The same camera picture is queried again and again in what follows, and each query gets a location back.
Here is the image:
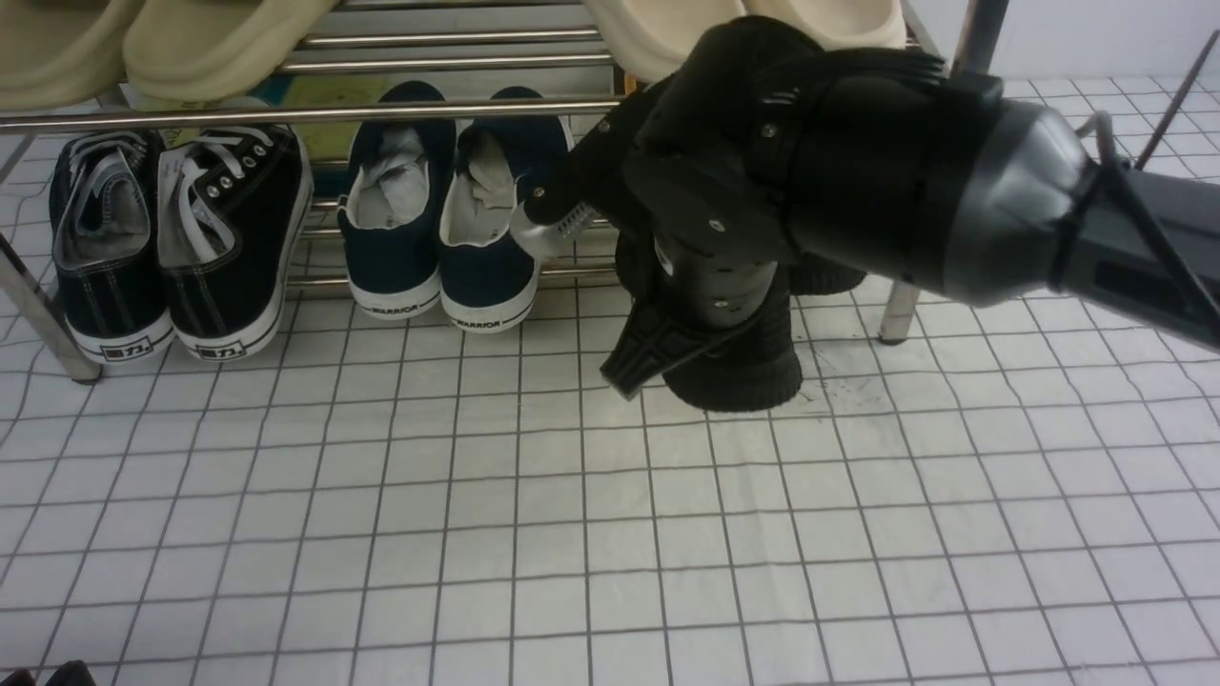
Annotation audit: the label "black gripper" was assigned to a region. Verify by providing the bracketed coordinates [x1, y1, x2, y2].
[509, 18, 946, 399]

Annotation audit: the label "black shoe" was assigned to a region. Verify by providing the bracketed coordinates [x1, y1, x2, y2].
[615, 234, 803, 414]
[787, 253, 867, 295]

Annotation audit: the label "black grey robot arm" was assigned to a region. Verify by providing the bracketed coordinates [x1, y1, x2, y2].
[509, 17, 1218, 413]

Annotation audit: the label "metal shoe rack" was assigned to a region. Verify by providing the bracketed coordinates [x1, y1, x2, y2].
[2, 1, 1010, 386]

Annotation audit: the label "navy sneaker right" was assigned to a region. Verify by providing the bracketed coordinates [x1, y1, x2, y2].
[438, 114, 572, 333]

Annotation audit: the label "navy sneaker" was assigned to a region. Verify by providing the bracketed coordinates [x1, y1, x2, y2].
[438, 114, 572, 333]
[336, 118, 458, 320]

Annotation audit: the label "beige slipper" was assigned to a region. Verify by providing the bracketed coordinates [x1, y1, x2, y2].
[583, 1, 745, 83]
[744, 0, 906, 50]

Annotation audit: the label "navy sneaker left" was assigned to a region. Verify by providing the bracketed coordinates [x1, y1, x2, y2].
[336, 118, 458, 320]

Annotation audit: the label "green yellow box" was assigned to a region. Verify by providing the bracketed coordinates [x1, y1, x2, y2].
[248, 74, 389, 162]

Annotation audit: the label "beige slipper far right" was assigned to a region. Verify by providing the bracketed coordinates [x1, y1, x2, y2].
[744, 0, 906, 50]

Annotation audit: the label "black canvas sneaker white laces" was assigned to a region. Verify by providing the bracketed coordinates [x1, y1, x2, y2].
[156, 123, 314, 363]

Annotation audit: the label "olive slipper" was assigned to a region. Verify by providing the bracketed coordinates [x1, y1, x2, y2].
[122, 1, 336, 101]
[1, 1, 144, 112]

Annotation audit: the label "black canvas sneaker far left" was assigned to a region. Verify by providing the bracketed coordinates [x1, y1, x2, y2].
[48, 131, 173, 365]

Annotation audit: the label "olive slipper far left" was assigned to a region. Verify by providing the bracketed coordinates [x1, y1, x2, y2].
[1, 1, 144, 112]

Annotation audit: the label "black object bottom left corner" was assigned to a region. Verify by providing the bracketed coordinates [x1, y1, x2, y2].
[1, 660, 96, 686]

